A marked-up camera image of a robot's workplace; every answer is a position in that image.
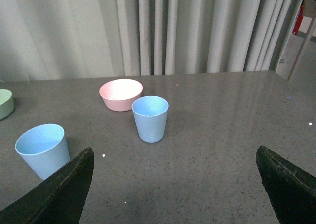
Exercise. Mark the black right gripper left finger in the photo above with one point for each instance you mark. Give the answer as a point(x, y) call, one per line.
point(59, 199)

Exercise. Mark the red object behind curtain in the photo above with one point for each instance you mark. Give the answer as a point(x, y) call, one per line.
point(298, 19)

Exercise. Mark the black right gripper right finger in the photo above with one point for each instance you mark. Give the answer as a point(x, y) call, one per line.
point(291, 190)

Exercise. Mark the blue cup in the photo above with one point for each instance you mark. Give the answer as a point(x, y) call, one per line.
point(150, 114)
point(44, 148)

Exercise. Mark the pink bowl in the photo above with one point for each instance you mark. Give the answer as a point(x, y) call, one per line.
point(119, 95)

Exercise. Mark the grey curtain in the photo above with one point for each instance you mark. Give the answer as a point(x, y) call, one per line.
point(64, 39)

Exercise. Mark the metal pole right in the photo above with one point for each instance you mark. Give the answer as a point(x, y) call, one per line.
point(309, 25)

